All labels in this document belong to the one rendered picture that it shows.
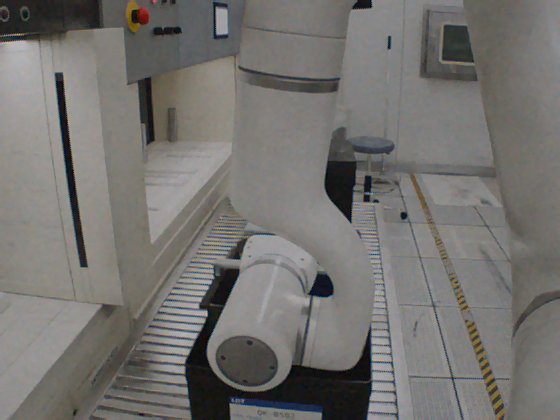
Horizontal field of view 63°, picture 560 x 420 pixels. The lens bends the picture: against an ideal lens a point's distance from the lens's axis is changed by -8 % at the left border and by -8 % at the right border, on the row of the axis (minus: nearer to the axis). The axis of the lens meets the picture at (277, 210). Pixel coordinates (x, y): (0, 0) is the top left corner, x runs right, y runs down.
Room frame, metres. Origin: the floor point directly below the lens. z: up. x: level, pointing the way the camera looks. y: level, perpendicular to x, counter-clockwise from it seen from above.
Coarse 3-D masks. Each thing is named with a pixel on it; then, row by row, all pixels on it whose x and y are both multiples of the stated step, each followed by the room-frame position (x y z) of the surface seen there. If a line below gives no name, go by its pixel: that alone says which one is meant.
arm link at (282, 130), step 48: (240, 96) 0.42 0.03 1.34; (288, 96) 0.40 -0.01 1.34; (336, 96) 0.43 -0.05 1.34; (240, 144) 0.42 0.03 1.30; (288, 144) 0.40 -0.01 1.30; (240, 192) 0.42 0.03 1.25; (288, 192) 0.40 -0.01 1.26; (288, 240) 0.41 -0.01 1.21; (336, 240) 0.41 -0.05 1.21; (336, 288) 0.41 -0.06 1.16; (336, 336) 0.41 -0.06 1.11
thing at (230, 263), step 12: (252, 228) 0.67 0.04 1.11; (228, 252) 0.79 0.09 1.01; (216, 264) 0.70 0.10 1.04; (228, 264) 0.70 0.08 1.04; (216, 276) 0.70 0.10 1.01; (228, 276) 0.73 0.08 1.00; (216, 288) 0.66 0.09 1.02; (228, 288) 0.72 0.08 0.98; (204, 300) 0.63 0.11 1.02; (216, 300) 0.65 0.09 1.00; (216, 312) 0.61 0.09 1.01; (216, 324) 0.61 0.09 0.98; (300, 372) 0.59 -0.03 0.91; (312, 372) 0.59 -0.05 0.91; (324, 372) 0.59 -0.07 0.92; (336, 372) 0.58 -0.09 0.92; (348, 372) 0.58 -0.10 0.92
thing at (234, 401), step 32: (192, 352) 0.62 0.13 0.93; (192, 384) 0.58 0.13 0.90; (224, 384) 0.57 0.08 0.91; (288, 384) 0.56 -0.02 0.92; (320, 384) 0.55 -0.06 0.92; (352, 384) 0.54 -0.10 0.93; (192, 416) 0.58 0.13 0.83; (224, 416) 0.57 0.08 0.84; (256, 416) 0.56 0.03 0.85; (288, 416) 0.56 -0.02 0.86; (320, 416) 0.55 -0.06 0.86; (352, 416) 0.54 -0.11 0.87
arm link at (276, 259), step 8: (264, 256) 0.53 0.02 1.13; (272, 256) 0.53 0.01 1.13; (280, 256) 0.54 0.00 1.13; (248, 264) 0.53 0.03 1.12; (256, 264) 0.52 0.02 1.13; (280, 264) 0.52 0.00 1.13; (288, 264) 0.52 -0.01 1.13; (240, 272) 0.53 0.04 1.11; (296, 272) 0.52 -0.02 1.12; (304, 280) 0.53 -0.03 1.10; (304, 288) 0.52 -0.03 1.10
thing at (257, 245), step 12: (252, 240) 0.63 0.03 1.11; (264, 240) 0.62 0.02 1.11; (276, 240) 0.62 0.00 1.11; (252, 252) 0.58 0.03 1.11; (264, 252) 0.58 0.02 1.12; (276, 252) 0.58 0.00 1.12; (288, 252) 0.58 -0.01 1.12; (300, 252) 0.58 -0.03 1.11; (240, 264) 0.57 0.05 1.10; (300, 264) 0.55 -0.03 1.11; (312, 264) 0.57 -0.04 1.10; (312, 276) 0.56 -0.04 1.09
